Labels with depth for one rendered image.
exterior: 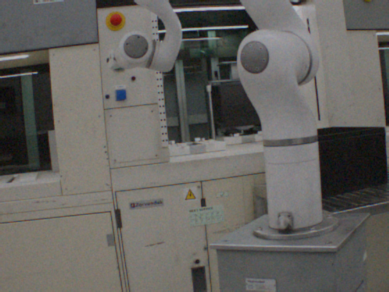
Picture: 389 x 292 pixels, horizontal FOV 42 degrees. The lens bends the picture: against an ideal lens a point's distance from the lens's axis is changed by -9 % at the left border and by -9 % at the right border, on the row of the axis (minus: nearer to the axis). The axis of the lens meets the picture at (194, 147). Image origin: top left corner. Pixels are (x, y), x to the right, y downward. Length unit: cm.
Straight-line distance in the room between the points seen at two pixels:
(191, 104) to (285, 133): 165
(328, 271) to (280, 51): 43
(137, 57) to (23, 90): 96
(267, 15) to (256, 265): 53
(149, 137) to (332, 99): 65
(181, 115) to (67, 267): 114
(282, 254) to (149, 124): 85
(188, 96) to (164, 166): 98
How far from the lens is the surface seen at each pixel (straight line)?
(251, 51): 106
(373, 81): 209
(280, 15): 119
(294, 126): 110
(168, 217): 182
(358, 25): 208
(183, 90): 266
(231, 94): 228
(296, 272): 107
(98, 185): 177
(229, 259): 113
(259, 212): 185
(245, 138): 230
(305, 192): 112
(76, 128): 176
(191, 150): 201
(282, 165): 111
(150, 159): 179
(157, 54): 138
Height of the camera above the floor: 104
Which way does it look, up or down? 4 degrees down
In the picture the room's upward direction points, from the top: 6 degrees counter-clockwise
